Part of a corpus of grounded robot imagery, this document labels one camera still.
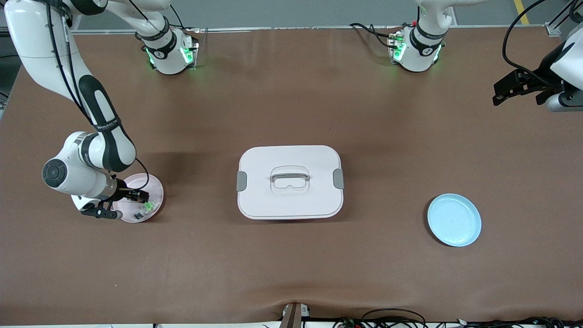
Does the white lidded storage box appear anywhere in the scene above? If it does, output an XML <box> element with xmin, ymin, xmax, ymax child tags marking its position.
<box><xmin>236</xmin><ymin>145</ymin><xmax>345</xmax><ymax>220</ymax></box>

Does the pink round plate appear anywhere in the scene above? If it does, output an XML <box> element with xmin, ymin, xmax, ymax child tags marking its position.
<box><xmin>113</xmin><ymin>173</ymin><xmax>164</xmax><ymax>223</ymax></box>

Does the light blue round plate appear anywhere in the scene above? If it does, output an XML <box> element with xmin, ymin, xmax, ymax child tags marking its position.
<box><xmin>427</xmin><ymin>193</ymin><xmax>482</xmax><ymax>247</ymax></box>

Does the green and silver switch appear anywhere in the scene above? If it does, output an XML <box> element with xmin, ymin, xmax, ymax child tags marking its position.
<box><xmin>134</xmin><ymin>200</ymin><xmax>160</xmax><ymax>220</ymax></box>

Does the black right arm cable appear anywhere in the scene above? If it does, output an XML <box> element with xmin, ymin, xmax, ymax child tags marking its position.
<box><xmin>46</xmin><ymin>0</ymin><xmax>151</xmax><ymax>192</ymax></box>

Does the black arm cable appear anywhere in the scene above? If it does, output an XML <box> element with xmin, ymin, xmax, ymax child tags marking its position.
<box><xmin>502</xmin><ymin>0</ymin><xmax>583</xmax><ymax>87</ymax></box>
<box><xmin>46</xmin><ymin>0</ymin><xmax>151</xmax><ymax>192</ymax></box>

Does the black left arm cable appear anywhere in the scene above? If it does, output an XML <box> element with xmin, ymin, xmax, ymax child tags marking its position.
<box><xmin>502</xmin><ymin>0</ymin><xmax>583</xmax><ymax>87</ymax></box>

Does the aluminium frame profile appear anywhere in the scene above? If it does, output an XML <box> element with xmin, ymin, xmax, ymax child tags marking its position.
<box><xmin>544</xmin><ymin>0</ymin><xmax>583</xmax><ymax>38</ymax></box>

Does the grey box lid handle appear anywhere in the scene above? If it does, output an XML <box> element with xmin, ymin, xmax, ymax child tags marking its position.
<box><xmin>271</xmin><ymin>172</ymin><xmax>310</xmax><ymax>183</ymax></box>

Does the black base power cable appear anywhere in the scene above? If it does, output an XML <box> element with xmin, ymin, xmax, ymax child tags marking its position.
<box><xmin>348</xmin><ymin>22</ymin><xmax>401</xmax><ymax>48</ymax></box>

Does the metal table clamp bracket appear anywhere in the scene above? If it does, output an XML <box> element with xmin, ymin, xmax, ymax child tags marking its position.
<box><xmin>279</xmin><ymin>302</ymin><xmax>311</xmax><ymax>328</ymax></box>

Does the silver table edge rail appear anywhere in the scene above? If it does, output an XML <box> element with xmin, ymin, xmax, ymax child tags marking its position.
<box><xmin>73</xmin><ymin>25</ymin><xmax>547</xmax><ymax>35</ymax></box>

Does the black cable bundle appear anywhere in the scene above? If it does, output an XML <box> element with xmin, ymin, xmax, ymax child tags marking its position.
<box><xmin>332</xmin><ymin>317</ymin><xmax>583</xmax><ymax>328</ymax></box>

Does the black looped cable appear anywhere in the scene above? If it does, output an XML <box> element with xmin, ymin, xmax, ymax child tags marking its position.
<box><xmin>361</xmin><ymin>308</ymin><xmax>427</xmax><ymax>328</ymax></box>

